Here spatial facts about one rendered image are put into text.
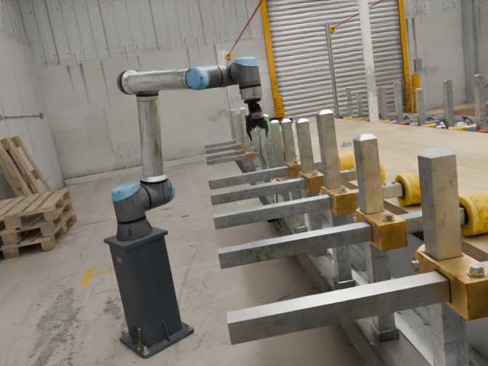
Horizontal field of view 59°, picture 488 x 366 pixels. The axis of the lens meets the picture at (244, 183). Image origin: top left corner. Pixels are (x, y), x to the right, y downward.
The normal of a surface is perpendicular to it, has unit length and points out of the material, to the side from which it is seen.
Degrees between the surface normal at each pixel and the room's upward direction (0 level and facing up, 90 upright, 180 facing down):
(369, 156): 90
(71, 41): 90
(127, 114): 90
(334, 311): 90
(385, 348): 0
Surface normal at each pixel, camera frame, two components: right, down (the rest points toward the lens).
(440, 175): 0.11, 0.18
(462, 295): -0.98, 0.17
